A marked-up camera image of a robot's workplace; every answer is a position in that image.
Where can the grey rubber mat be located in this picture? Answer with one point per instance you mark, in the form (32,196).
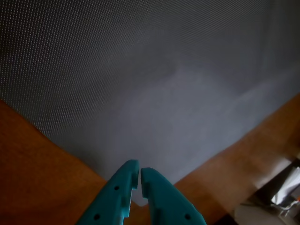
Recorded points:
(140,93)

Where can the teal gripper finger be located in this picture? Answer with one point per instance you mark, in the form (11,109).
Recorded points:
(164,201)
(110,201)

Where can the silver crumpled foil bag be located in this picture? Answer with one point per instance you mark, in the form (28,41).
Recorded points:
(287,187)

